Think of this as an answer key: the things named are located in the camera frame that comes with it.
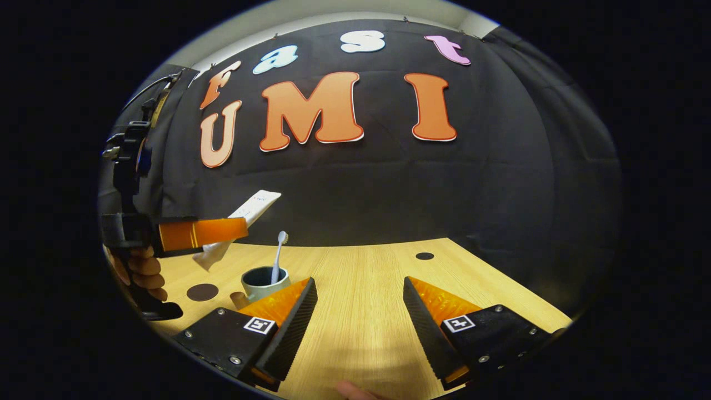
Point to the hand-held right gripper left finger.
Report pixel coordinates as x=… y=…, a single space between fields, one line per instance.
x=291 y=333

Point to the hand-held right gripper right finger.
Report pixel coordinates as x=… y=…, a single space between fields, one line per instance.
x=425 y=328

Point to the white toothpaste tube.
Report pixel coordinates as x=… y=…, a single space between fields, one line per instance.
x=258 y=204

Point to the white toothbrush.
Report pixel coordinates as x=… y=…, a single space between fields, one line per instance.
x=276 y=266

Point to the dark brown round coaster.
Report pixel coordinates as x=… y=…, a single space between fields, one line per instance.
x=202 y=292

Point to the wooden desktop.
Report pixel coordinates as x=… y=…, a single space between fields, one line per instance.
x=361 y=311

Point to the black backdrop cloth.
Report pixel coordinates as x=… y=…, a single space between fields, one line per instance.
x=389 y=189

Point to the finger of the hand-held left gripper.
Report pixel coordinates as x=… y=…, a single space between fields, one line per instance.
x=200 y=233

